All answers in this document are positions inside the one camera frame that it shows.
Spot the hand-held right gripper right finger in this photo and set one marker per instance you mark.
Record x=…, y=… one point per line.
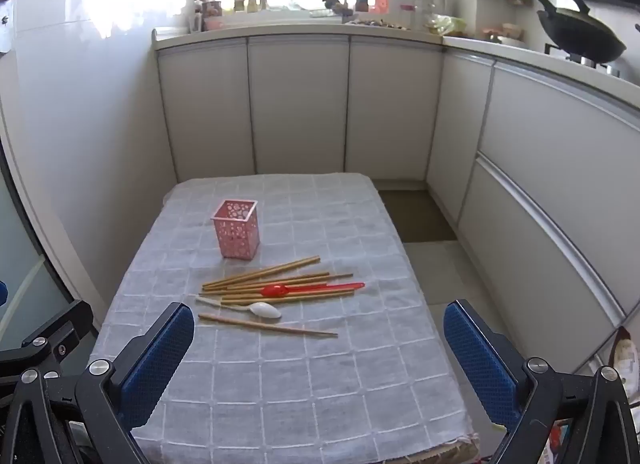
x=477, y=364

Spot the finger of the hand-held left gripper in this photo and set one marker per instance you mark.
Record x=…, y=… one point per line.
x=75, y=316

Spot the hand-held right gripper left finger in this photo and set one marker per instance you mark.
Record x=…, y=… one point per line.
x=162, y=364

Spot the white plastic spoon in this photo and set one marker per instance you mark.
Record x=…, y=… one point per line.
x=265, y=310

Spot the red plastic spoon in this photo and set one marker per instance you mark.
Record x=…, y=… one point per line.
x=280, y=290

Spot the pink perforated utensil holder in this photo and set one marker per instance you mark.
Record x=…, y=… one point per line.
x=235, y=239

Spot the pile of wooden chopsticks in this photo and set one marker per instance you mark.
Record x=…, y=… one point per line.
x=280, y=270

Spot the grey checked tablecloth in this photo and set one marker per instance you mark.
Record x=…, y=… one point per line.
x=300, y=384

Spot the red white printed bag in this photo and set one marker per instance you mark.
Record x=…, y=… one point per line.
x=625, y=354

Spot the white kitchen base cabinets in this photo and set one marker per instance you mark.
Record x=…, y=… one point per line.
x=300, y=104

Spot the white kitchen countertop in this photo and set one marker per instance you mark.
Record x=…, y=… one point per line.
x=500, y=47

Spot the gas stove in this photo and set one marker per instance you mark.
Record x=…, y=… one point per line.
x=595, y=63

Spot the pink cup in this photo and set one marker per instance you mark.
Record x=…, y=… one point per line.
x=213, y=24

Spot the green leafy vegetables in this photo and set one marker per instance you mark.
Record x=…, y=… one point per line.
x=452, y=24

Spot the black wok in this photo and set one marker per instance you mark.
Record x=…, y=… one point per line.
x=580, y=34

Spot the jar with pink lid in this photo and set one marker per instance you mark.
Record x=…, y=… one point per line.
x=407, y=14

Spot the clear glass kettle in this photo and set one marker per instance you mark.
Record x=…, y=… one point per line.
x=438, y=9

